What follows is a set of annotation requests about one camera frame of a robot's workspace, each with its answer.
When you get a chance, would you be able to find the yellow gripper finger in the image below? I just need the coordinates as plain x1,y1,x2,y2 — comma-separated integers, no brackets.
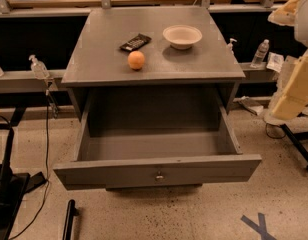
264,49,308,125
268,0,300,27

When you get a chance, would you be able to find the orange fruit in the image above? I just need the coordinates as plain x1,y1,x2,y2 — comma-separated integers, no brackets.
128,51,145,70

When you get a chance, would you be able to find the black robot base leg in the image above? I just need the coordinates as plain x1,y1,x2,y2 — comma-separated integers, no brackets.
281,124,308,171

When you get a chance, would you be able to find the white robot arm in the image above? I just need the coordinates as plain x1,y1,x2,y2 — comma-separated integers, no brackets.
264,0,308,125

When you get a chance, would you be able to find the metal drawer knob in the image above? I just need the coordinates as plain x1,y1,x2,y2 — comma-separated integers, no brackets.
155,172,164,183

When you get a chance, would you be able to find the grey open top drawer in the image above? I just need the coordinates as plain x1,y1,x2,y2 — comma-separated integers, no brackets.
54,92,261,189

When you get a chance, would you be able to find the white wipes packet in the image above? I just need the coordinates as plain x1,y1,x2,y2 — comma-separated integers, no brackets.
266,52,284,72

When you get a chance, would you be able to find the clear water bottle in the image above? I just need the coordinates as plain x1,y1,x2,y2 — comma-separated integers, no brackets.
251,39,269,68

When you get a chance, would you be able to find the small pump bottle right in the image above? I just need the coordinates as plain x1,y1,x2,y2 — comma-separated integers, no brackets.
227,38,237,54

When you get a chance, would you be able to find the white paper bowl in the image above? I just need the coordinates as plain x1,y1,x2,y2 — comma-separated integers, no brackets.
163,25,202,50

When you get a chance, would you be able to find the blue tape cross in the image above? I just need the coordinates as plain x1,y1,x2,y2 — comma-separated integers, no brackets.
241,213,277,240

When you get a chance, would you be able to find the black snack bag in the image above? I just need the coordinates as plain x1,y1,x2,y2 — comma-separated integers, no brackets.
120,33,152,52

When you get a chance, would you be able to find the grey cabinet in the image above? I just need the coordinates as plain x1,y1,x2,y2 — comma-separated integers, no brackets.
62,6,244,116

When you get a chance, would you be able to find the clear sanitizer pump bottle left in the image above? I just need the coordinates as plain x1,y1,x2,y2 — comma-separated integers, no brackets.
29,55,50,80

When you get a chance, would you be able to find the black monitor stand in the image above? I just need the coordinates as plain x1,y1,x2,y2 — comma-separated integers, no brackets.
0,127,48,240

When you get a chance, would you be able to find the black cable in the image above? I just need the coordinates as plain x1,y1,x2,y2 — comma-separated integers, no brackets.
0,78,60,240

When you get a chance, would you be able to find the black bar handle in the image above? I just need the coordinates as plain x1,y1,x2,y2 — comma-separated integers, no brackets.
62,199,79,240

